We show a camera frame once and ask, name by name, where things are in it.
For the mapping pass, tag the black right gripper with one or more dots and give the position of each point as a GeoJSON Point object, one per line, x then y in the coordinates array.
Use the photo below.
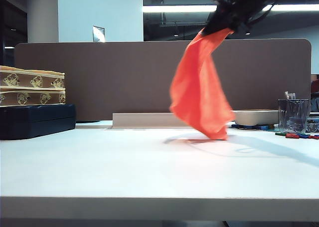
{"type": "Point", "coordinates": [234, 12]}

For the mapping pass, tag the orange microfiber cloth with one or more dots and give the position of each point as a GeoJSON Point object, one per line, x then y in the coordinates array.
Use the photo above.
{"type": "Point", "coordinates": [199, 92]}

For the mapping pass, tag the green letter magnet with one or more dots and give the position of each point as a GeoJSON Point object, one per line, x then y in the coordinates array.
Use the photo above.
{"type": "Point", "coordinates": [280, 134]}

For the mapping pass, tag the blue letter magnet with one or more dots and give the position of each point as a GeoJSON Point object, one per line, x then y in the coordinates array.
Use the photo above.
{"type": "Point", "coordinates": [304, 136]}

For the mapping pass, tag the white ceiling light strip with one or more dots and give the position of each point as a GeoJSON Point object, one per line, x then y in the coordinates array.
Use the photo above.
{"type": "Point", "coordinates": [174, 8]}

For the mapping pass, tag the white rectangular bowl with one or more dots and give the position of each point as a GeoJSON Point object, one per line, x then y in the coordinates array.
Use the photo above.
{"type": "Point", "coordinates": [256, 117]}

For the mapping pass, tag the white sticks in cup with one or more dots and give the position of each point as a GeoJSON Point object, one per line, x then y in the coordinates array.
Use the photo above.
{"type": "Point", "coordinates": [290, 96]}

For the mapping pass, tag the blue mat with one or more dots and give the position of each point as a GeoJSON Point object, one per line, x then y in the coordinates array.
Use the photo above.
{"type": "Point", "coordinates": [256, 127]}

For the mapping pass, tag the brown desk divider panel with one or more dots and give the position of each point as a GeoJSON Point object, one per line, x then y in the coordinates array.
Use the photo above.
{"type": "Point", "coordinates": [112, 82]}

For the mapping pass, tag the clear glass cup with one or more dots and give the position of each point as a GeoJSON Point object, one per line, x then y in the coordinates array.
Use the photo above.
{"type": "Point", "coordinates": [294, 117]}

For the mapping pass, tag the clear patterned glass jar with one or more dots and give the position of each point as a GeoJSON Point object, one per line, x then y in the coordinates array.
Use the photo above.
{"type": "Point", "coordinates": [313, 126]}

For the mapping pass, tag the brown cartoon print box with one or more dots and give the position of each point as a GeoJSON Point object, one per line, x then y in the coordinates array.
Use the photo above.
{"type": "Point", "coordinates": [25, 79]}
{"type": "Point", "coordinates": [32, 98]}

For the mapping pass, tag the dark blue plastic case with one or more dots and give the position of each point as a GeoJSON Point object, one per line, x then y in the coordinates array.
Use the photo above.
{"type": "Point", "coordinates": [35, 122]}

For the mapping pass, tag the silver wall plaque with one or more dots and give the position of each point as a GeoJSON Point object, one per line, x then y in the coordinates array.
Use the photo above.
{"type": "Point", "coordinates": [98, 34]}

